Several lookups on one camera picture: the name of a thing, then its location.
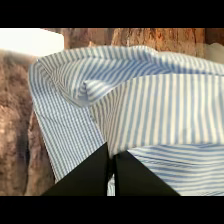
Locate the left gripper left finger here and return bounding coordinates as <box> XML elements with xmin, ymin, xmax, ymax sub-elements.
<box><xmin>41</xmin><ymin>142</ymin><xmax>113</xmax><ymax>197</ymax></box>

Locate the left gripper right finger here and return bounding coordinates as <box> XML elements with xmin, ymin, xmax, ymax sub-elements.
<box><xmin>114</xmin><ymin>150</ymin><xmax>181</xmax><ymax>197</ymax></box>

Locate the blue striped shirt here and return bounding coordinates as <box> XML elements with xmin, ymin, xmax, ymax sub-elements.
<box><xmin>27</xmin><ymin>44</ymin><xmax>224</xmax><ymax>197</ymax></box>

